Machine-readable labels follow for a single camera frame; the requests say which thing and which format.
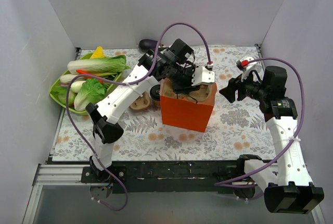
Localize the cardboard cup carrier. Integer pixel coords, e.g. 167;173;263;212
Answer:
161;82;212;103
130;92;151;111

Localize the orange paper bag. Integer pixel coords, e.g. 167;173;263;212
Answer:
160;79;217;132

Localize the brown paper coffee cup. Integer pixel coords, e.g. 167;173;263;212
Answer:
152;99;160;107

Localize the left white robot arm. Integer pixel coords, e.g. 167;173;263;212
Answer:
86;39;205;182

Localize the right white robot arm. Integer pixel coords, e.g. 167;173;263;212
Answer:
219;66;324;214

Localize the floral table mat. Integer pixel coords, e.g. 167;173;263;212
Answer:
51;46;275;162

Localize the purple eggplant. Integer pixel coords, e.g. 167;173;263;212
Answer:
138;39;158;52

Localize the napa cabbage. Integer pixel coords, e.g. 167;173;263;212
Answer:
67;55;127;74

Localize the yellow corn cob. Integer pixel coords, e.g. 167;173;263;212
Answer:
90;46;105;59

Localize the green lettuce leaf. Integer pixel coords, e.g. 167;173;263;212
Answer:
74;78;106;111

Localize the green vegetable tray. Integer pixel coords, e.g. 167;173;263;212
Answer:
49;53;129;115

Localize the red chili pepper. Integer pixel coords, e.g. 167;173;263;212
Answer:
76;70;104;84

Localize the white radish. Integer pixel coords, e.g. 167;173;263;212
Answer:
59;73;86;84

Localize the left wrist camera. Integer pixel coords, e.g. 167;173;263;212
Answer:
191;65;215;86

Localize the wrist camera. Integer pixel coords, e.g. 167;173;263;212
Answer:
191;65;215;86
236;56;259;82

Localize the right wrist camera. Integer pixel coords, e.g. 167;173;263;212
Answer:
236;56;259;82

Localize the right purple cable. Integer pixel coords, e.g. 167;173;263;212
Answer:
214;57;305;201

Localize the purple cable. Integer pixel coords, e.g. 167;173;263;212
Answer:
65;22;214;211
214;57;305;201

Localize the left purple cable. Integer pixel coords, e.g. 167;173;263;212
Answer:
65;22;214;211

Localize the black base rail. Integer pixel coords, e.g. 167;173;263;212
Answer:
80;160;267;195

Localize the aluminium frame rail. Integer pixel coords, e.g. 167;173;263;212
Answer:
33;163;313;186

